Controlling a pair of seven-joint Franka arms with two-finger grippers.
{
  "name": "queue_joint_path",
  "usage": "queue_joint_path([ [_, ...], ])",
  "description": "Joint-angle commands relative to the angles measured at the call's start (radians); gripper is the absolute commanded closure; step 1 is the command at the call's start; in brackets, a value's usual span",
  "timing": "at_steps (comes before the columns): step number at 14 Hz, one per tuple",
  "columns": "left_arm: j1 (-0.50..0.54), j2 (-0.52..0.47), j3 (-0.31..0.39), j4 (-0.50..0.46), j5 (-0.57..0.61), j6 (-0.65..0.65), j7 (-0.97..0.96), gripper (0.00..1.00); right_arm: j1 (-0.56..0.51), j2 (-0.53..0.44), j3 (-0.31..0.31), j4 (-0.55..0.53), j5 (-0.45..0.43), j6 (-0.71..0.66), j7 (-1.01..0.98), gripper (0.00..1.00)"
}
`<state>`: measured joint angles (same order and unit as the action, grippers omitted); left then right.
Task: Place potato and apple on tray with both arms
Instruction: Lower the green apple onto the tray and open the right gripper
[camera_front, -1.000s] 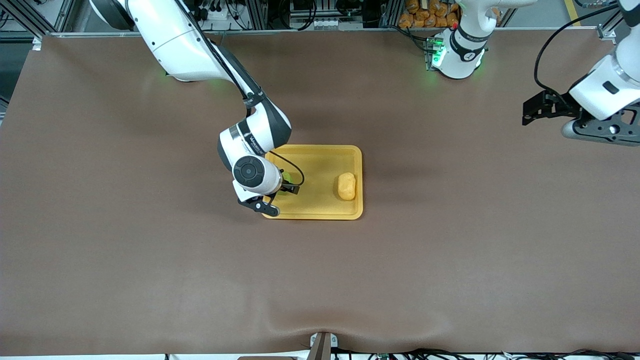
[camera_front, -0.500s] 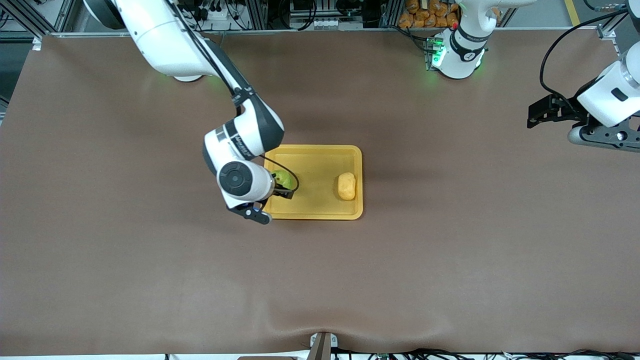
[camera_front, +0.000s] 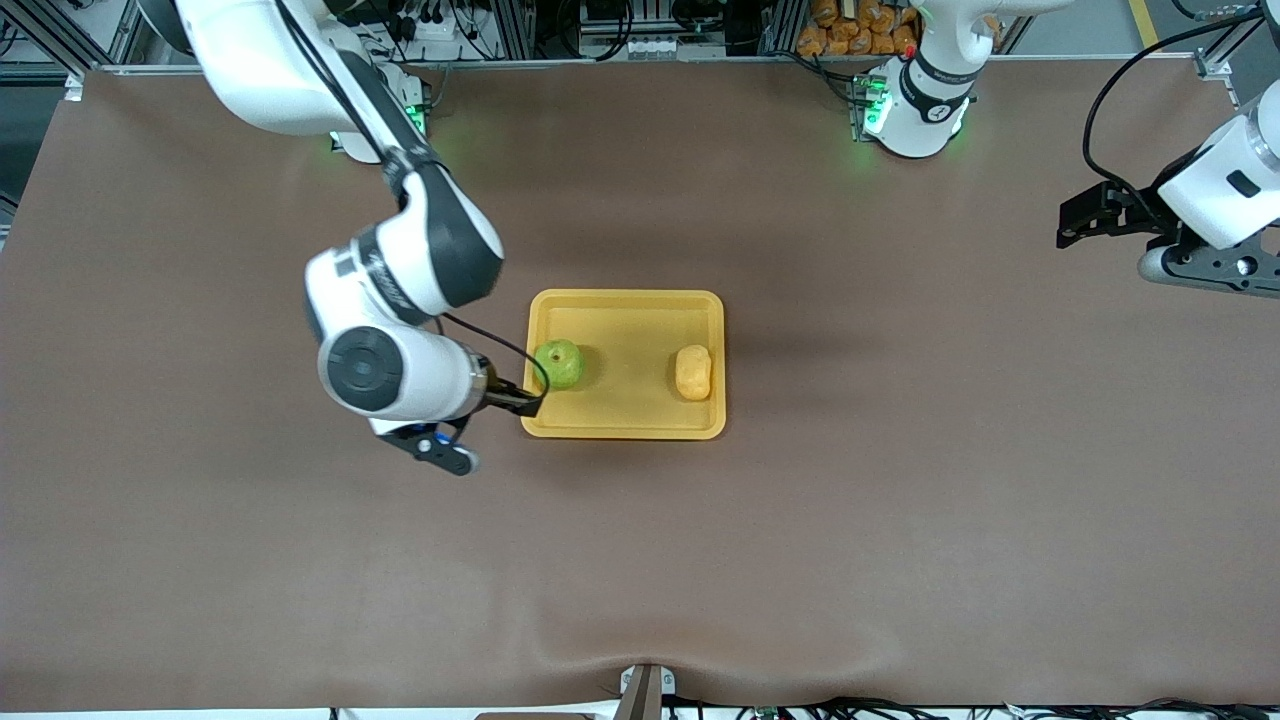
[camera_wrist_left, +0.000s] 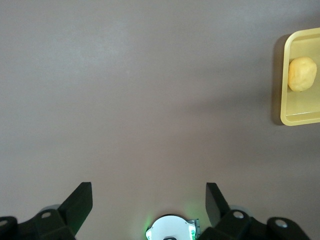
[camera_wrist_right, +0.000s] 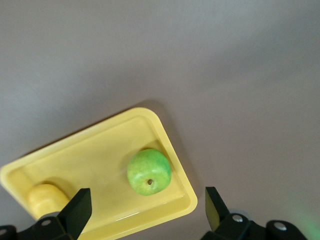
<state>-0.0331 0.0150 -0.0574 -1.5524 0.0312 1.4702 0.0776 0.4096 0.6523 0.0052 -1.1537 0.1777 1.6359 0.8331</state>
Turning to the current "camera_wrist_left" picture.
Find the yellow potato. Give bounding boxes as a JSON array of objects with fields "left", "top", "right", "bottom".
[{"left": 287, "top": 56, "right": 318, "bottom": 93}]

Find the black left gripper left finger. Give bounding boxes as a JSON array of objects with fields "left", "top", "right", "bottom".
[{"left": 0, "top": 181, "right": 94, "bottom": 240}]

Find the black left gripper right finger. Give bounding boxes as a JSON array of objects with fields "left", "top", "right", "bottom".
[{"left": 199, "top": 182, "right": 311, "bottom": 240}]

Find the yellow plastic tray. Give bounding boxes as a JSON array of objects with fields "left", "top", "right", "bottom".
[{"left": 279, "top": 27, "right": 320, "bottom": 127}]

